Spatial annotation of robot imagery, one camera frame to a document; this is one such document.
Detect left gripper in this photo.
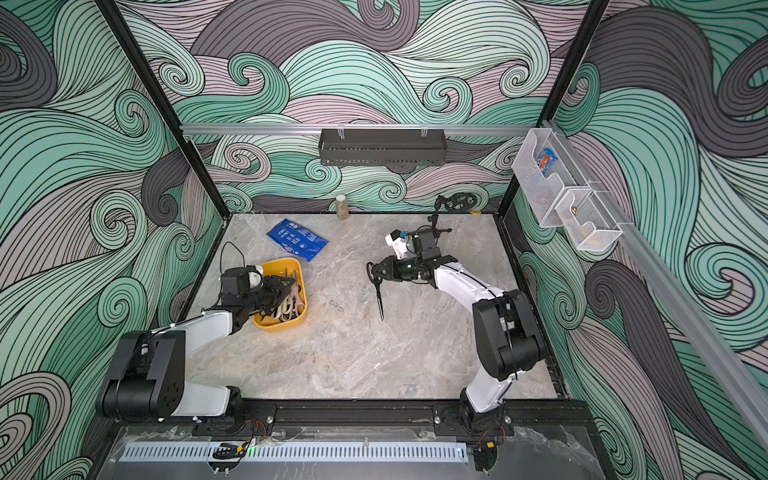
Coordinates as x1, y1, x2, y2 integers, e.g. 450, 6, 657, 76
242, 275, 296, 314

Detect cream kitchen shears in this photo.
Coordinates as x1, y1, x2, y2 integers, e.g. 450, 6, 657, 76
272, 295, 305, 323

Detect yellow storage box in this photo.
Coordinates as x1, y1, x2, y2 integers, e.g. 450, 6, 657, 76
251, 257, 308, 333

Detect large black scissors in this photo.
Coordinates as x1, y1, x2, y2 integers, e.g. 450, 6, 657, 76
366, 262, 385, 320

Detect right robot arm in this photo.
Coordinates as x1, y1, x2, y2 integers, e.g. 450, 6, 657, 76
366, 255, 545, 416

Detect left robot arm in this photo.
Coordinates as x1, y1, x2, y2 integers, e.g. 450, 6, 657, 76
95, 272, 296, 422

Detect black mini tripod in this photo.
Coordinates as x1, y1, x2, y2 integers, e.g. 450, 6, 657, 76
400, 193, 479, 239

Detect blue snack packet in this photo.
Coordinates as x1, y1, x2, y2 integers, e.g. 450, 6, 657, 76
267, 219, 328, 261

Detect small beige bottle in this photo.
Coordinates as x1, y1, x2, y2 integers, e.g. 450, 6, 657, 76
334, 195, 350, 220

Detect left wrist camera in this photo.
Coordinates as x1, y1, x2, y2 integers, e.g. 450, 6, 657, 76
220, 265, 264, 295

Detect black wall shelf basket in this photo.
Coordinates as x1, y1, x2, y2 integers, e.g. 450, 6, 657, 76
318, 130, 448, 168

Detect aluminium wall rail back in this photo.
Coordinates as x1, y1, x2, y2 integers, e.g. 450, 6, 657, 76
180, 122, 533, 137

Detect aluminium wall rail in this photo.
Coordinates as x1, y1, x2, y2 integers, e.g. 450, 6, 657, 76
180, 122, 533, 137
543, 120, 767, 447

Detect large clear wall bin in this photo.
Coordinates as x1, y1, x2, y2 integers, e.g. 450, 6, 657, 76
513, 128, 576, 227

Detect white perforated cable duct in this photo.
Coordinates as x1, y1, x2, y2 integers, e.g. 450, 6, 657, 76
117, 441, 469, 464

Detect small clear wall bin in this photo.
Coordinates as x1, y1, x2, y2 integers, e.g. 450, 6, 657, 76
554, 187, 622, 253

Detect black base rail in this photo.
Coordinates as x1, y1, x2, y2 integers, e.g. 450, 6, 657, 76
113, 398, 601, 438

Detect aluminium wall rail right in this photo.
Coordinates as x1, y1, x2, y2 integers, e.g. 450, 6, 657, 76
543, 120, 767, 447

